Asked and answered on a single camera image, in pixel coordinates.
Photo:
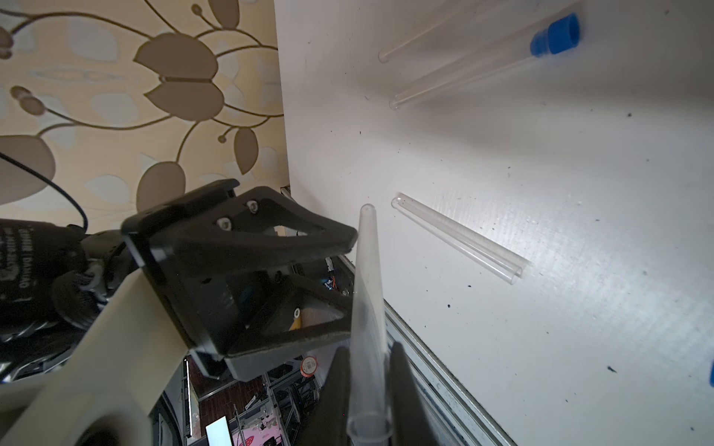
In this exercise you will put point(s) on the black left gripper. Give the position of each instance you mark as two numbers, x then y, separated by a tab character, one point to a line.
186	247

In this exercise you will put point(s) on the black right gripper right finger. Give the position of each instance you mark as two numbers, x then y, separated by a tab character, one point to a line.
410	423

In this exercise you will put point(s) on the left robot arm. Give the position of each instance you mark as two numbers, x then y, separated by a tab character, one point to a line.
55	281

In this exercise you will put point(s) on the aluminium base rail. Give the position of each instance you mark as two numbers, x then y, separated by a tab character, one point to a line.
456	417

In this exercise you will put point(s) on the clear test tube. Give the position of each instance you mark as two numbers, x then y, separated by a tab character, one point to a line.
446	14
508	52
369	416
495	258

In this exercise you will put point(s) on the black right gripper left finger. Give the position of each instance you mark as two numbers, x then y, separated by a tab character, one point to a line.
327	424

